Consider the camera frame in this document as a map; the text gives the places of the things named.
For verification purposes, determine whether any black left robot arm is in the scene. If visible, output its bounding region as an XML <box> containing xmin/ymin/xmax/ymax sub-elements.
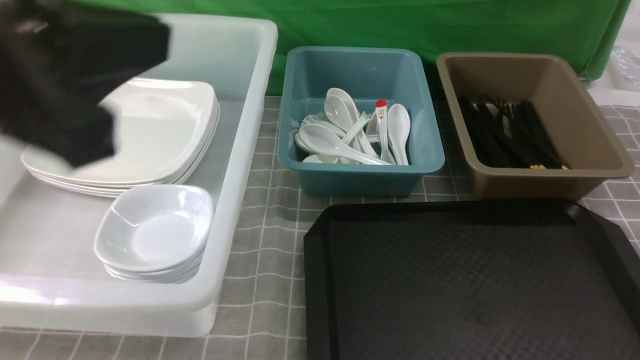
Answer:
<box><xmin>0</xmin><ymin>0</ymin><xmax>171</xmax><ymax>168</ymax></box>

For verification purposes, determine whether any pile of white spoons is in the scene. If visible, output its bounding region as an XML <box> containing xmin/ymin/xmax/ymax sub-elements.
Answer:
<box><xmin>289</xmin><ymin>88</ymin><xmax>412</xmax><ymax>166</ymax></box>

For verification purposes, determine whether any red capped white tube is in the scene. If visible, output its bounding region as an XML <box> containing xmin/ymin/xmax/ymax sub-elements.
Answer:
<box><xmin>375</xmin><ymin>99</ymin><xmax>391</xmax><ymax>163</ymax></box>

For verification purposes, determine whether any teal plastic bin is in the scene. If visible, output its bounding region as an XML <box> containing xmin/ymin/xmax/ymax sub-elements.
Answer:
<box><xmin>278</xmin><ymin>47</ymin><xmax>446</xmax><ymax>198</ymax></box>

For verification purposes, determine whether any grey checked tablecloth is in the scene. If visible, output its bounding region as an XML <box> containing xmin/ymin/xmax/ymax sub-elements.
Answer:
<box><xmin>0</xmin><ymin>95</ymin><xmax>640</xmax><ymax>360</ymax></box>

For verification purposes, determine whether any stack of white square plates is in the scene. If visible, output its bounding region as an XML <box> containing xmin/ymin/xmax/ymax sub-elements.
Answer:
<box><xmin>21</xmin><ymin>77</ymin><xmax>220</xmax><ymax>198</ymax></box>

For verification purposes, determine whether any stack of small white bowls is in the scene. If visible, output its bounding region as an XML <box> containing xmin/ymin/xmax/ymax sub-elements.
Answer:
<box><xmin>93</xmin><ymin>184</ymin><xmax>215</xmax><ymax>284</ymax></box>

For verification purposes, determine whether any pile of black chopsticks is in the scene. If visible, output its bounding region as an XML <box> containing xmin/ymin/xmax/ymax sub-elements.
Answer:
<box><xmin>457</xmin><ymin>95</ymin><xmax>570</xmax><ymax>170</ymax></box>

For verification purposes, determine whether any brown plastic bin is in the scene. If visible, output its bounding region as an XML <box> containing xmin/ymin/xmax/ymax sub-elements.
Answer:
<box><xmin>436</xmin><ymin>52</ymin><xmax>635</xmax><ymax>201</ymax></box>

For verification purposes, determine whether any black serving tray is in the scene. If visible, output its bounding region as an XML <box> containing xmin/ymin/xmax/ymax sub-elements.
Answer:
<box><xmin>303</xmin><ymin>200</ymin><xmax>640</xmax><ymax>360</ymax></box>

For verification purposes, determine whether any large white plastic tub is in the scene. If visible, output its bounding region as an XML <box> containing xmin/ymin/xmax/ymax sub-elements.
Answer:
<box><xmin>0</xmin><ymin>13</ymin><xmax>278</xmax><ymax>338</ymax></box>

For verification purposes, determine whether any green backdrop cloth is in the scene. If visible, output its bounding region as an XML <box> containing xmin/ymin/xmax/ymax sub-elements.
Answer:
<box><xmin>70</xmin><ymin>0</ymin><xmax>633</xmax><ymax>96</ymax></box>

